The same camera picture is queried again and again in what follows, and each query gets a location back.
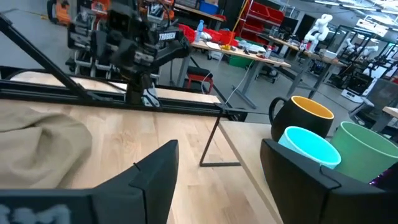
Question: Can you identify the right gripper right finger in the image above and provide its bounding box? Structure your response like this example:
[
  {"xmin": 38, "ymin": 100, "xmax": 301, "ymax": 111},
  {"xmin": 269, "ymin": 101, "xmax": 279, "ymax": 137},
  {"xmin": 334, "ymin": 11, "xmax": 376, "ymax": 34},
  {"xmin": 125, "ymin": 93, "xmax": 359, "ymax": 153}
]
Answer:
[{"xmin": 260, "ymin": 138, "xmax": 398, "ymax": 224}]

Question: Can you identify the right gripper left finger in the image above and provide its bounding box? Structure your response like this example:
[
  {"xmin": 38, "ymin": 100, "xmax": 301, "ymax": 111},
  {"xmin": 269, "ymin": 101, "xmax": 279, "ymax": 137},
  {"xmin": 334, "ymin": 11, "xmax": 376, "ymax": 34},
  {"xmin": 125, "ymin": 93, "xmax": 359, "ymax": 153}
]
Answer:
[{"xmin": 90, "ymin": 139, "xmax": 180, "ymax": 224}]

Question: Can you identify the light blue mug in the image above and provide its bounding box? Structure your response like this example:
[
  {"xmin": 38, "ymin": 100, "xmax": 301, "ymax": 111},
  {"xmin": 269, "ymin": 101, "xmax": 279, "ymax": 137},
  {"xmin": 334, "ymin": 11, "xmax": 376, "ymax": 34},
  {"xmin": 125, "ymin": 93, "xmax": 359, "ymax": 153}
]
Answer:
[{"xmin": 277, "ymin": 126, "xmax": 342, "ymax": 170}]

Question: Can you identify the green plastic cup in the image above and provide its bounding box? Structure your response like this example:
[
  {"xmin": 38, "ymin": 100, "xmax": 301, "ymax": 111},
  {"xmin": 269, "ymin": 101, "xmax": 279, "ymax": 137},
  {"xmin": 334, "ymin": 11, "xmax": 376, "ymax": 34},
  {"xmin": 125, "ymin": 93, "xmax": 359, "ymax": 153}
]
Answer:
[{"xmin": 329, "ymin": 121, "xmax": 398, "ymax": 184}]

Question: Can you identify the black mug with yellow inside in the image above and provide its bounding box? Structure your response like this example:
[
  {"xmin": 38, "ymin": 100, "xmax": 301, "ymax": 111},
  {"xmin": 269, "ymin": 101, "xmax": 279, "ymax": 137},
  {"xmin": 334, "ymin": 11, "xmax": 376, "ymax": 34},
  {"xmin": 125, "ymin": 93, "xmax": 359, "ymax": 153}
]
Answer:
[{"xmin": 268, "ymin": 95, "xmax": 335, "ymax": 142}]

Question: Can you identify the red stool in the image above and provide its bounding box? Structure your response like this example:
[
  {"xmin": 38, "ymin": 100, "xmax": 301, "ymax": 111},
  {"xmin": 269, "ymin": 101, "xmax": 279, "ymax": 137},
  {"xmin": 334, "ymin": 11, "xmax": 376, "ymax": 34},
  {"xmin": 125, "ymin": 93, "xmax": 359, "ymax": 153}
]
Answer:
[{"xmin": 185, "ymin": 65, "xmax": 215, "ymax": 95}]

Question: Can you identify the blue bottle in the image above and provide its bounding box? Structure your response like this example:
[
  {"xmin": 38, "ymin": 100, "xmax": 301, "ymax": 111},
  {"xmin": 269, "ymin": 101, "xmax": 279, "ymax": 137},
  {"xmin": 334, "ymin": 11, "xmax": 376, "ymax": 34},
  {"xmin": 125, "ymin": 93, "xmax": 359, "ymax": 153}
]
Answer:
[{"xmin": 195, "ymin": 19, "xmax": 205, "ymax": 44}]

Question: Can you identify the orange machine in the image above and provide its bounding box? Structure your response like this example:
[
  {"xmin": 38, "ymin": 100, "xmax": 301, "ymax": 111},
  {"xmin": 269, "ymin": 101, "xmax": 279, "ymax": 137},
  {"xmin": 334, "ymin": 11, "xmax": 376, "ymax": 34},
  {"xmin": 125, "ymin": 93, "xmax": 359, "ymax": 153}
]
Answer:
[{"xmin": 46, "ymin": 0, "xmax": 72, "ymax": 26}]

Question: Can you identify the red plastic bin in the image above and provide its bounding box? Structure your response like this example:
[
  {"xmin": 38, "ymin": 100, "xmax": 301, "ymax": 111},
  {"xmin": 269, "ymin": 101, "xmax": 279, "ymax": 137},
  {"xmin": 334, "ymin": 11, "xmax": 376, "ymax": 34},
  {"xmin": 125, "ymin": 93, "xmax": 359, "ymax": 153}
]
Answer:
[{"xmin": 178, "ymin": 23, "xmax": 238, "ymax": 47}]

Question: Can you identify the blue bin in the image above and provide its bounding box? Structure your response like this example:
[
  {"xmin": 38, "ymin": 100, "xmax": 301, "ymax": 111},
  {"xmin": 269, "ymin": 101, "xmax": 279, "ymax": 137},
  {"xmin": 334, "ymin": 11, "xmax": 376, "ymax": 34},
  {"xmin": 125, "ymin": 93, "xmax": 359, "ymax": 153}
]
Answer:
[{"xmin": 198, "ymin": 0, "xmax": 220, "ymax": 15}]

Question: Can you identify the wooden workbench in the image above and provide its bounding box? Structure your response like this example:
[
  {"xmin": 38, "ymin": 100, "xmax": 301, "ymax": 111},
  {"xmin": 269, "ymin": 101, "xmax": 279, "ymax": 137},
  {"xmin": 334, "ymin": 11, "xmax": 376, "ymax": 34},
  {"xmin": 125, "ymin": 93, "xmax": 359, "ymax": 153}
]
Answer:
[
  {"xmin": 269, "ymin": 34, "xmax": 346, "ymax": 100},
  {"xmin": 175, "ymin": 39, "xmax": 293, "ymax": 108}
]

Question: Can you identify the green bin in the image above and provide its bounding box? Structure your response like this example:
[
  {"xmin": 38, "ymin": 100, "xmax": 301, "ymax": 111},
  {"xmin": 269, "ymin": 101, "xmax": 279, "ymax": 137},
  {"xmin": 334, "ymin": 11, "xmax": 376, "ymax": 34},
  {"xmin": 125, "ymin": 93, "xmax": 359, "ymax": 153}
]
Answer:
[{"xmin": 228, "ymin": 54, "xmax": 253, "ymax": 68}]

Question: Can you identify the beige cloth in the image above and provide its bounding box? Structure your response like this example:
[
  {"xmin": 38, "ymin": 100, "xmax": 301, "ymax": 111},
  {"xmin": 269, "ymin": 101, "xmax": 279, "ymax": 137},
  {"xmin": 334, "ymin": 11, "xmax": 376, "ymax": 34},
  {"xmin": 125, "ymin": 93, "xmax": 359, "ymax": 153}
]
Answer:
[{"xmin": 0, "ymin": 101, "xmax": 93, "ymax": 190}]

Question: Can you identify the grey office chair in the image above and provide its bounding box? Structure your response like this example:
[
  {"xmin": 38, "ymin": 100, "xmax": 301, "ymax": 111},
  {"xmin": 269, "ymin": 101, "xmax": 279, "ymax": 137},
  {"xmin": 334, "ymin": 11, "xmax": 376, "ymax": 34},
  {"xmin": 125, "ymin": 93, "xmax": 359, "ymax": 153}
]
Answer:
[{"xmin": 348, "ymin": 78, "xmax": 398, "ymax": 131}]

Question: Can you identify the red bin rack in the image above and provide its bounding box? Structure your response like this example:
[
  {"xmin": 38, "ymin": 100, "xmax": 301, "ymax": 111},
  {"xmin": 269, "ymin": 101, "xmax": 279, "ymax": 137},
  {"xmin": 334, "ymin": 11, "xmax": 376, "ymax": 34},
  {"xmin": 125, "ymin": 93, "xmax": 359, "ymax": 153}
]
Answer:
[{"xmin": 239, "ymin": 0, "xmax": 285, "ymax": 35}]

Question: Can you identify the white robot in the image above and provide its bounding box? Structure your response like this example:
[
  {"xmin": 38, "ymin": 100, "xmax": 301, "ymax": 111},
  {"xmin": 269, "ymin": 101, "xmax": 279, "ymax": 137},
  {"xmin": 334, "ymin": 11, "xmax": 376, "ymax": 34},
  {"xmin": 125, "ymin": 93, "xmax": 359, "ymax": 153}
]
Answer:
[{"xmin": 303, "ymin": 14, "xmax": 331, "ymax": 52}]

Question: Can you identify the white cable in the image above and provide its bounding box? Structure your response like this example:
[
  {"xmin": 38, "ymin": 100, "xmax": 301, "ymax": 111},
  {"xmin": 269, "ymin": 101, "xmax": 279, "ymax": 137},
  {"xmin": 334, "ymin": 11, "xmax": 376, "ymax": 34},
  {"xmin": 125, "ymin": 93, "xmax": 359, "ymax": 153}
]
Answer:
[{"xmin": 201, "ymin": 60, "xmax": 252, "ymax": 105}]

